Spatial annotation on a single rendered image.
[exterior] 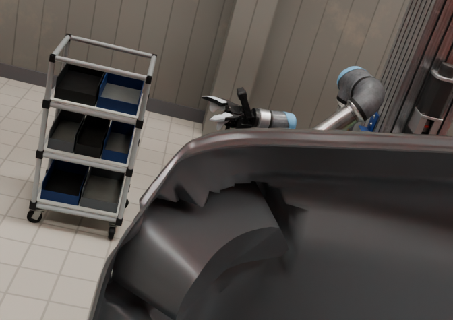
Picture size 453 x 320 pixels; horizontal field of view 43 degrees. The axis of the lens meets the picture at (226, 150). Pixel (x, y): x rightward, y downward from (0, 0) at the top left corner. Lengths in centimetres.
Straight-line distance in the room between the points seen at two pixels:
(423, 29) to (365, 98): 34
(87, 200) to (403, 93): 183
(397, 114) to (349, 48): 271
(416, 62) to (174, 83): 304
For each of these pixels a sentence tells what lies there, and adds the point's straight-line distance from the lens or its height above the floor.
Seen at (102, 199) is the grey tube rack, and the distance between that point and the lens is 334.
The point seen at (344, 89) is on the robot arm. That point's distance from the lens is 220.
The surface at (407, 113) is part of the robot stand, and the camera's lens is 233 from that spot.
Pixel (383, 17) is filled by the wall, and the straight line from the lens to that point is 500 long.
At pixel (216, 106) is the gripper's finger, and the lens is 212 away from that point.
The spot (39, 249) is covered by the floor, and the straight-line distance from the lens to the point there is 324.
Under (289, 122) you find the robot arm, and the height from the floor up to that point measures 123.
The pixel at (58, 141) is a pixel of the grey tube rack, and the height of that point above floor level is 53.
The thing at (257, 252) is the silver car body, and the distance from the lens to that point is 92.
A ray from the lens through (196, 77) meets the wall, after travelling 496.
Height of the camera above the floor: 197
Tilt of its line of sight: 25 degrees down
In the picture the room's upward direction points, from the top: 16 degrees clockwise
